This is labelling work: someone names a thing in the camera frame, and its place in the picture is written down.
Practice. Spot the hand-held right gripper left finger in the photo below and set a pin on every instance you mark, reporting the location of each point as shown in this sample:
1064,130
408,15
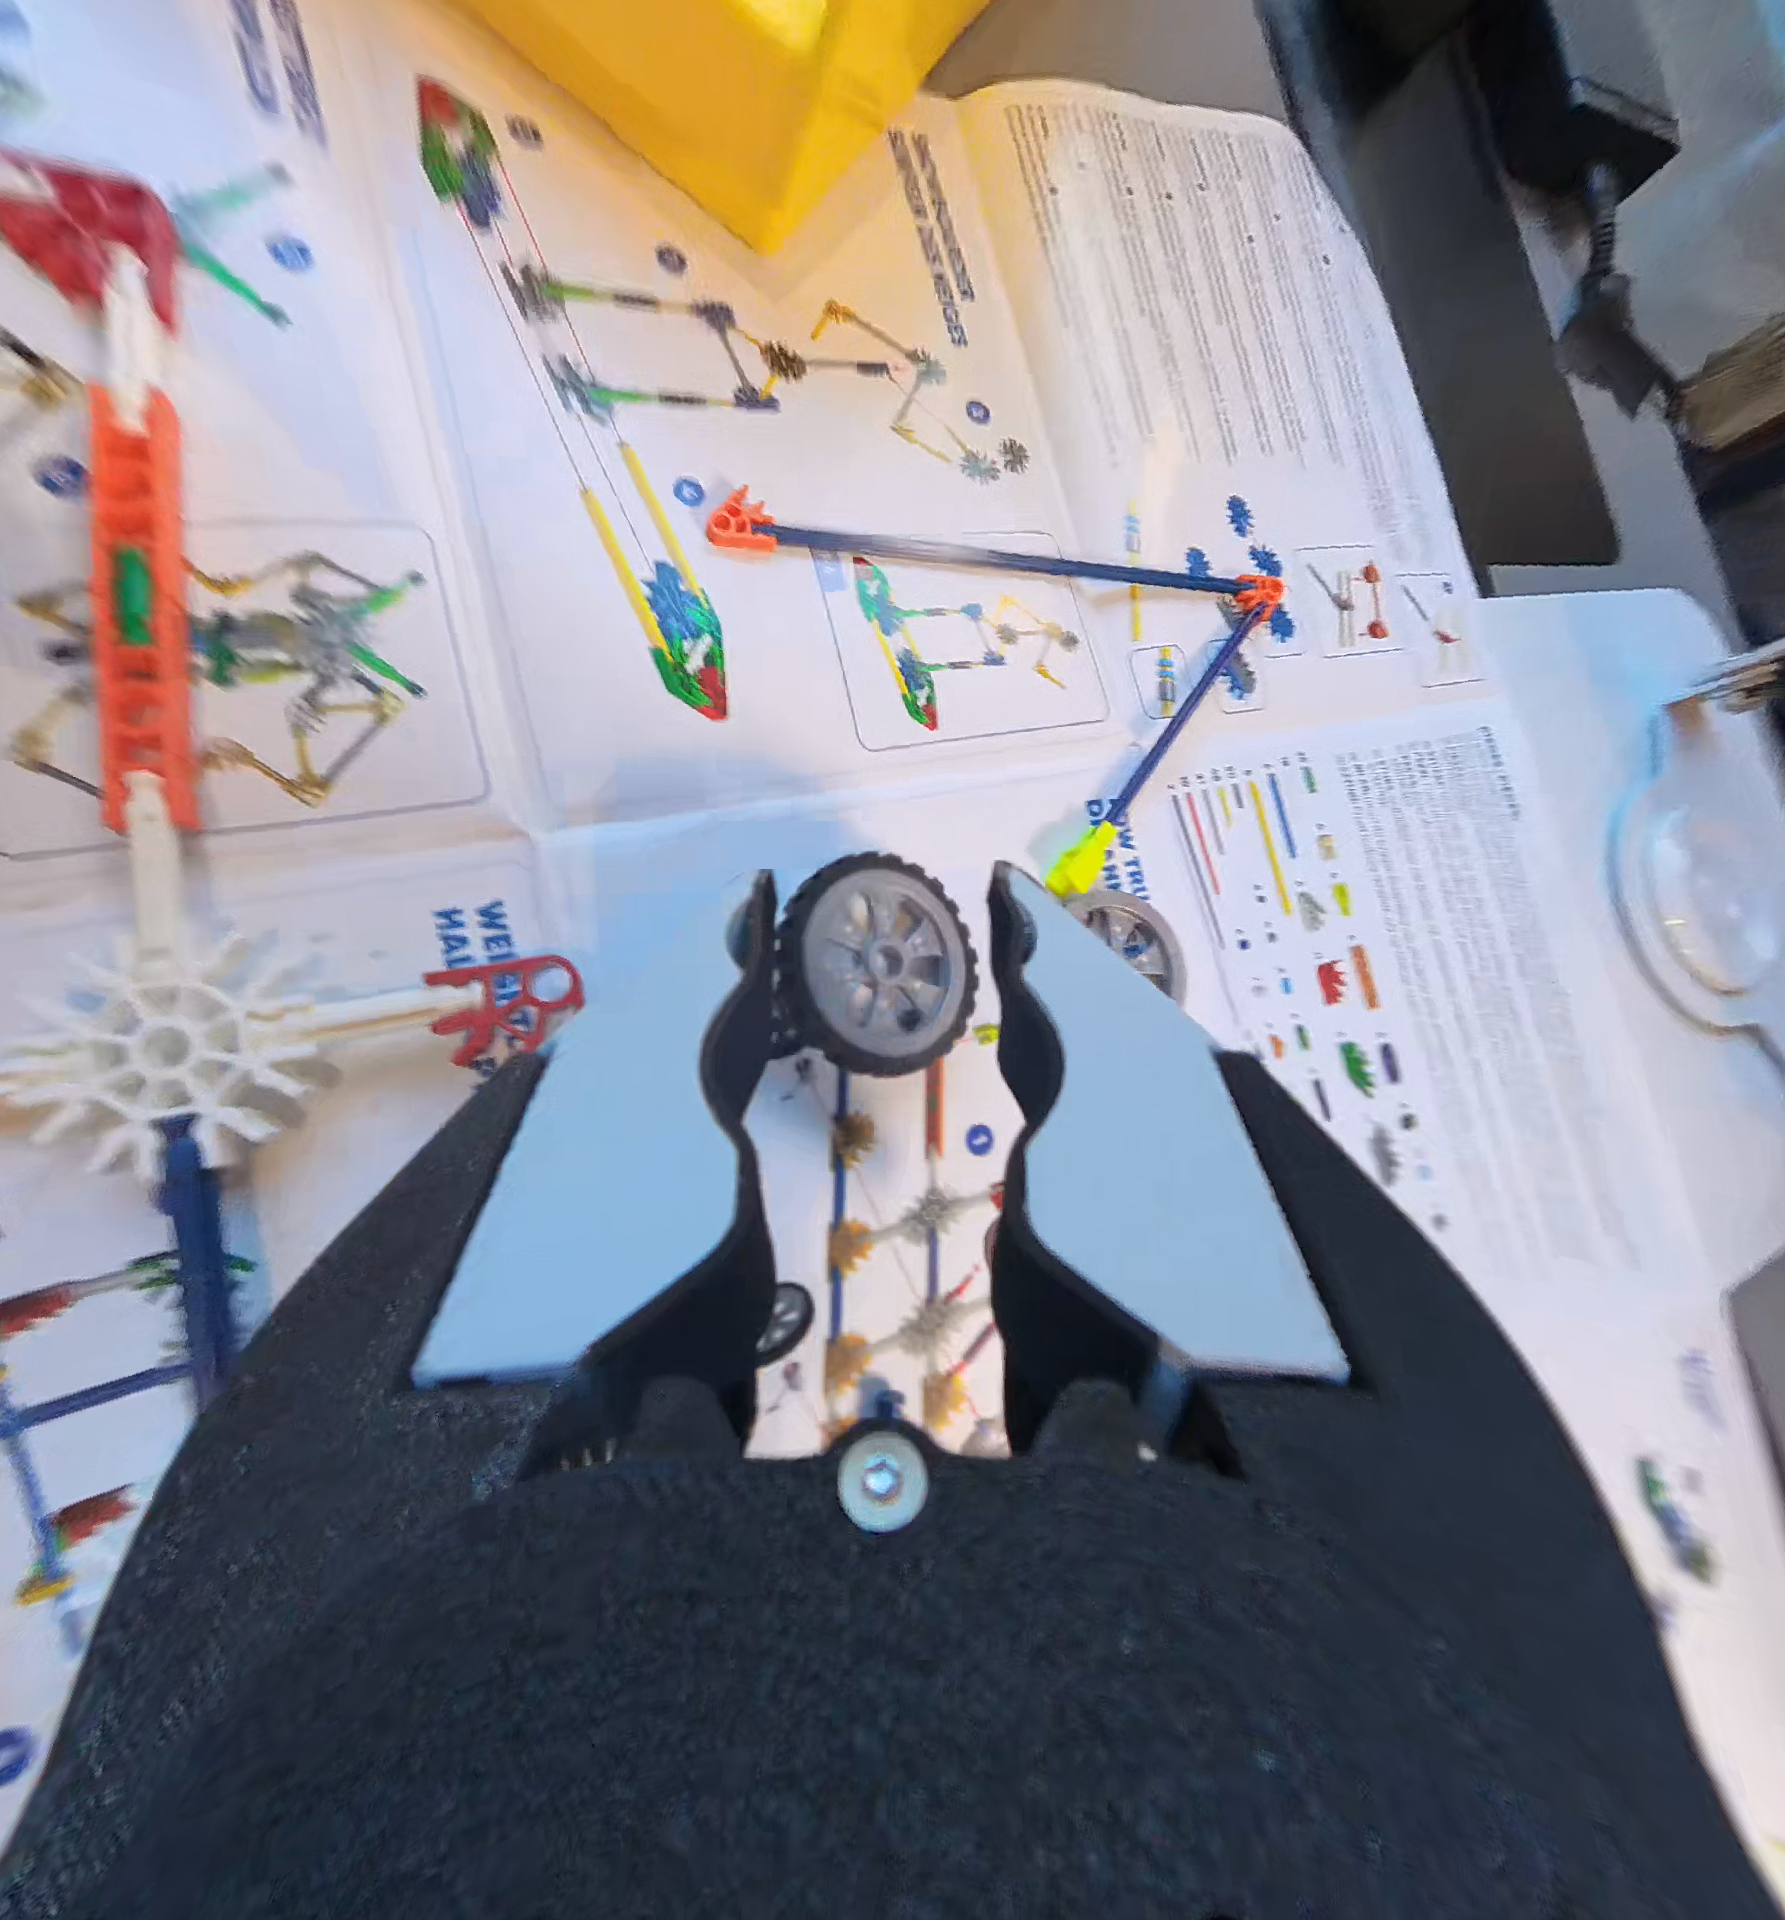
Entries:
576,1233

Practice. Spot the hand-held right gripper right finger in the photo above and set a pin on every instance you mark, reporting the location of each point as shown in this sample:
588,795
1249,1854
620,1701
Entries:
1175,1233

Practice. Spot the grey plastic spoked wheel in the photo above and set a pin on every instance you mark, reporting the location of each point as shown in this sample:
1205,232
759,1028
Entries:
887,967
1147,947

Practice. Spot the yellow plastic parts bin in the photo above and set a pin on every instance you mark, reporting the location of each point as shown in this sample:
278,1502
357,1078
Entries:
712,90

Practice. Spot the grey desk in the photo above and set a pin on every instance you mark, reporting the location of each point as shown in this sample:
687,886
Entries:
1131,51

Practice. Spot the parts list instruction sheet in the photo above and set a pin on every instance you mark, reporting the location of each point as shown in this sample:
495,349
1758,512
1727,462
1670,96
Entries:
1433,986

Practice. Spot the large fold-out instruction sheet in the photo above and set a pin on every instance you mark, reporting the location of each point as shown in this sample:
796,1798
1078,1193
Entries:
684,810

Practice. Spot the white document stand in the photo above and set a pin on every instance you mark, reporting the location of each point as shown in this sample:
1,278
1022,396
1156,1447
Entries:
1736,872

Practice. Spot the blue rods with small connectors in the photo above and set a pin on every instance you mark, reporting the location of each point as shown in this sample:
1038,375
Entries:
983,560

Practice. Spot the colourful rod and connector model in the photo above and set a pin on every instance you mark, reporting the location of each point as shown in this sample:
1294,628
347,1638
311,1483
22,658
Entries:
138,602

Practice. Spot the black power brick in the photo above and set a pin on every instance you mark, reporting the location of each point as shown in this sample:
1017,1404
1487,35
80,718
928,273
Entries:
1598,78

